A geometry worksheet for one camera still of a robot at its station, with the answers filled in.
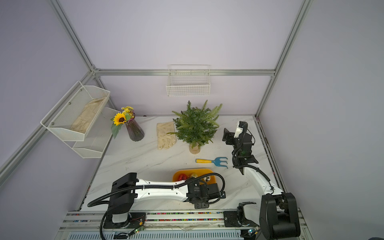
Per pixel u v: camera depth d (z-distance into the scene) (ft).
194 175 2.76
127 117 2.82
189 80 3.14
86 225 2.40
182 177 2.75
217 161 3.06
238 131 2.39
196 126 2.43
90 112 2.65
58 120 2.21
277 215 1.35
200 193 1.80
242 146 2.02
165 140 3.43
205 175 1.86
